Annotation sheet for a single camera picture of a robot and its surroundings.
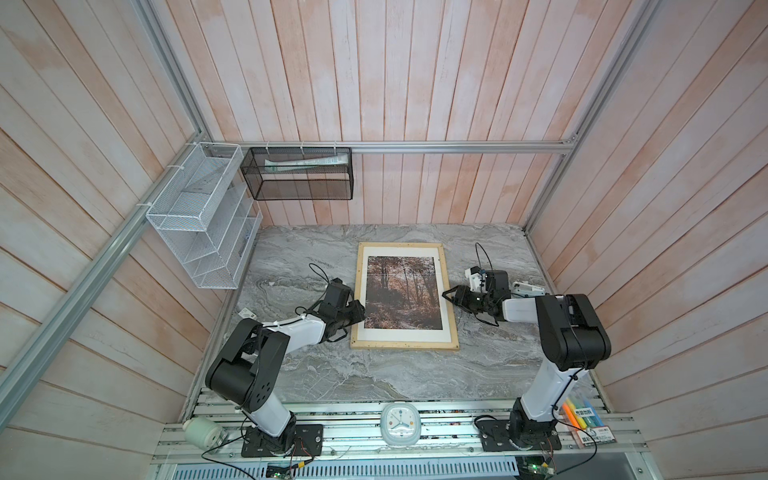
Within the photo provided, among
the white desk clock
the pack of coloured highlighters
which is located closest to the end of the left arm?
the white desk clock

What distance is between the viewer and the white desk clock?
73cm

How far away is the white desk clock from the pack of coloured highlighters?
39cm

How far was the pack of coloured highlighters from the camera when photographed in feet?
2.43

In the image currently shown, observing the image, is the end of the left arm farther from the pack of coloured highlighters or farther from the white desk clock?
the pack of coloured highlighters

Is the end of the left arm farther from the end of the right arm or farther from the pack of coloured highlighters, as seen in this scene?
the pack of coloured highlighters
